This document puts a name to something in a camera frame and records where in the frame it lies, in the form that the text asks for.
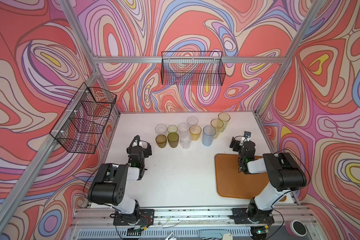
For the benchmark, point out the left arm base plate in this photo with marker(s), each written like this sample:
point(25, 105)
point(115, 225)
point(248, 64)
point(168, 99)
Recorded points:
point(143, 218)

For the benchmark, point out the tall light green glass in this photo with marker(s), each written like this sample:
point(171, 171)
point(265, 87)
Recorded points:
point(225, 118)

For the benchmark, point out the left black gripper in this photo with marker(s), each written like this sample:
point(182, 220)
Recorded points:
point(137, 148)

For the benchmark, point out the pale green glass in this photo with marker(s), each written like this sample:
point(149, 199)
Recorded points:
point(172, 129)

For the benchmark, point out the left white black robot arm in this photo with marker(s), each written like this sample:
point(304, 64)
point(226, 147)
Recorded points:
point(109, 185)

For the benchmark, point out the clear faceted glass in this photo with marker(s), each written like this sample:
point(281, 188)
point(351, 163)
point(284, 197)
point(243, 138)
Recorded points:
point(161, 129)

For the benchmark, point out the brown plastic tray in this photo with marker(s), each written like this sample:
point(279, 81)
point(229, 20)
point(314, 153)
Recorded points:
point(231, 183)

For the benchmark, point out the short amber textured glass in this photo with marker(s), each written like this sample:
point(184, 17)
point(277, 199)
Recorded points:
point(161, 140)

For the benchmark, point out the tall olive textured glass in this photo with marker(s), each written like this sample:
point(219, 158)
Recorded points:
point(173, 139)

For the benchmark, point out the black wire basket back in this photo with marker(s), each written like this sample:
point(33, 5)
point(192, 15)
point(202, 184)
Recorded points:
point(192, 68)

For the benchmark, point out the black wire basket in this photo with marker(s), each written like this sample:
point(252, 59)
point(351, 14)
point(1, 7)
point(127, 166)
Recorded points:
point(87, 115)
point(192, 68)

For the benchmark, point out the blue textured glass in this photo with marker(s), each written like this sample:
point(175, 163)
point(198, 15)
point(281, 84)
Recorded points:
point(209, 133)

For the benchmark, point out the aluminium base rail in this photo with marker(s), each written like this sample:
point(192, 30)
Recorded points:
point(220, 216)

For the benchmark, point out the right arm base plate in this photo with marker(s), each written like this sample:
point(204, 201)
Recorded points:
point(250, 216)

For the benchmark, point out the tall clear glass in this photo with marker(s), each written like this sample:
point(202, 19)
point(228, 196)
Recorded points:
point(184, 135)

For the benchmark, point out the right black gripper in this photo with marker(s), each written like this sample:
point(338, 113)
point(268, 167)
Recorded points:
point(240, 145)

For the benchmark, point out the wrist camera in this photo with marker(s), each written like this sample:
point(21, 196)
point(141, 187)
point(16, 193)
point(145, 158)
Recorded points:
point(137, 141)
point(247, 135)

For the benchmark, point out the pink tape roll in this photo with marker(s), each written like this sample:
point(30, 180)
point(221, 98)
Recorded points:
point(296, 228)

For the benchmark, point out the black wire basket left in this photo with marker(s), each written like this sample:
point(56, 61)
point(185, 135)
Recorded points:
point(87, 115)

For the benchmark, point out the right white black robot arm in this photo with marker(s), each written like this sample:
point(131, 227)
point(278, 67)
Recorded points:
point(283, 172)

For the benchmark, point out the clear glass back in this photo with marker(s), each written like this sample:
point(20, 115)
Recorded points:
point(191, 121)

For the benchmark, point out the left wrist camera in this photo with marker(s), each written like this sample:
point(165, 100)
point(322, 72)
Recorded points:
point(137, 141)

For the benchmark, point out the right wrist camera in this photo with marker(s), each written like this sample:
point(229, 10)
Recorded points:
point(247, 135)

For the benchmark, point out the tall yellow glass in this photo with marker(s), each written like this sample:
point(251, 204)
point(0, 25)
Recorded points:
point(218, 125)

